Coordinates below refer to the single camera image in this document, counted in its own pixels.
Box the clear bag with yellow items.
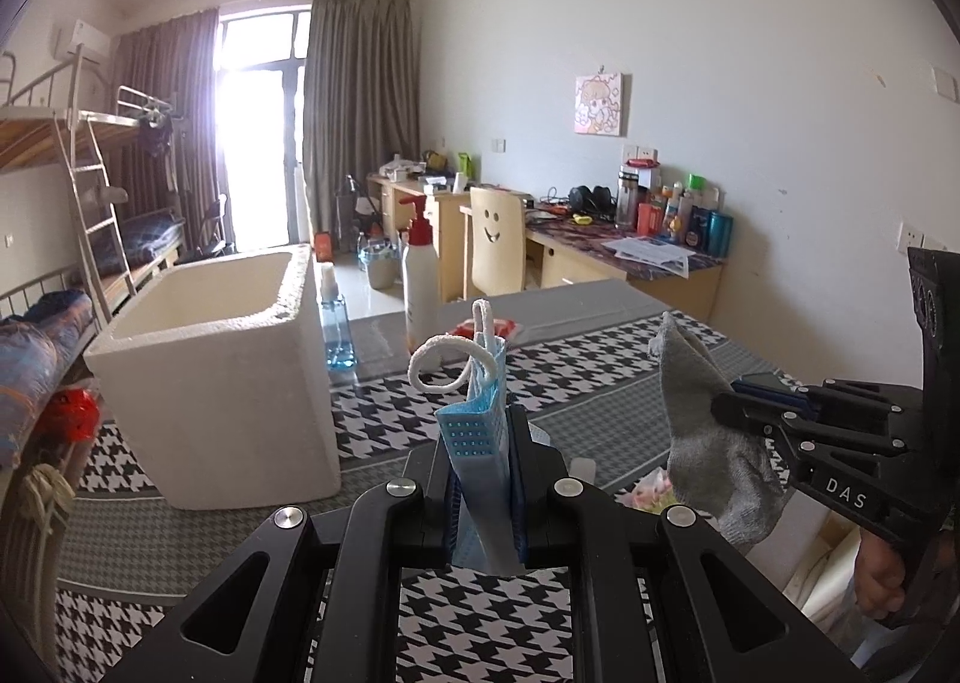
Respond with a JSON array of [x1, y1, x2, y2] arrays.
[[616, 469, 680, 510]]

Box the large metal bunk bed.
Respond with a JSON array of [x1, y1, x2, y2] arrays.
[[0, 49, 140, 579]]

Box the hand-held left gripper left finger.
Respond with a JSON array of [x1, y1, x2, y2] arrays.
[[97, 441, 460, 683]]

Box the houndstooth tablecloth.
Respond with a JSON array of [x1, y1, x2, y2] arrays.
[[56, 278, 818, 683]]

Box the white wall outlet plate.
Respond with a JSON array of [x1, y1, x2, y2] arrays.
[[900, 221, 944, 253]]

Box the blue patterned quilt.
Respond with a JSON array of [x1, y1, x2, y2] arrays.
[[0, 289, 102, 470]]

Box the printed paper sheets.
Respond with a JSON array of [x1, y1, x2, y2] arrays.
[[604, 235, 691, 277]]

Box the small metal bunk bed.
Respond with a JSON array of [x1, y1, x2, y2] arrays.
[[75, 86, 188, 294]]

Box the white pump lotion bottle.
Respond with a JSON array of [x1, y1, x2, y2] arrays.
[[397, 195, 440, 354]]

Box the red snack packet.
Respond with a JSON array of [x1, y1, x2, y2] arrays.
[[450, 319, 520, 345]]

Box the grey sock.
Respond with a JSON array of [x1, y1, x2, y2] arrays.
[[649, 311, 796, 545]]

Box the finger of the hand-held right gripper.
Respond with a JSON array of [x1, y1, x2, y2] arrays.
[[711, 393, 925, 464], [731, 372, 921, 419]]

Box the red plastic bag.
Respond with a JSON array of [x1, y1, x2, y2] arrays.
[[45, 389, 102, 444]]

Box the brown curtain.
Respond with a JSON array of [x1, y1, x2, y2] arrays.
[[112, 8, 222, 256], [300, 0, 422, 256]]

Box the wooden smiley chair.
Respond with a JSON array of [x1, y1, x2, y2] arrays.
[[469, 186, 527, 298]]

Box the person's right hand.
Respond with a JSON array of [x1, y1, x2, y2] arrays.
[[853, 528, 908, 616]]

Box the blue face mask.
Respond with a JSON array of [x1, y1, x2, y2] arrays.
[[407, 298, 552, 577]]

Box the cartoon wall picture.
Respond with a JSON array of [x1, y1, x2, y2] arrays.
[[574, 71, 626, 136]]

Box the tall clear bottle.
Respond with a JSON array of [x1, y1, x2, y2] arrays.
[[616, 167, 640, 228]]

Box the white foam box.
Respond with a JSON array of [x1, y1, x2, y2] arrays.
[[84, 244, 342, 510]]

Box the white air conditioner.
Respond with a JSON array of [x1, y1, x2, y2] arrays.
[[51, 21, 110, 65]]

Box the dark hanging clothes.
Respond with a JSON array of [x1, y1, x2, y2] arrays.
[[139, 120, 177, 193]]

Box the grey bucket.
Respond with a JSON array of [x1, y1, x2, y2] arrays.
[[360, 244, 398, 290]]

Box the blue plaid bedding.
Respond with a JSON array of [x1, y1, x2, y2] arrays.
[[120, 214, 185, 256]]

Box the black folding chair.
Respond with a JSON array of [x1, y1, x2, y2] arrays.
[[180, 195, 230, 260]]

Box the wooden desk with drawers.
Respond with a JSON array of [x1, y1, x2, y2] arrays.
[[367, 173, 526, 305]]

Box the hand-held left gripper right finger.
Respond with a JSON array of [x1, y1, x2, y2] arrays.
[[508, 404, 863, 683]]

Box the grey metal bunk ladder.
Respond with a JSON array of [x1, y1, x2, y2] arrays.
[[66, 45, 140, 313]]

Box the wooden desk patterned top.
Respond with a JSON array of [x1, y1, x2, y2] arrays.
[[525, 199, 727, 324]]

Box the glass balcony door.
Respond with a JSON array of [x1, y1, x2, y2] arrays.
[[214, 8, 312, 253]]

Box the beige crumpled cloth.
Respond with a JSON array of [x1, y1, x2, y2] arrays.
[[19, 462, 76, 549]]

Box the clear blue spray bottle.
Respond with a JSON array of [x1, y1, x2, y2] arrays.
[[319, 261, 357, 370]]

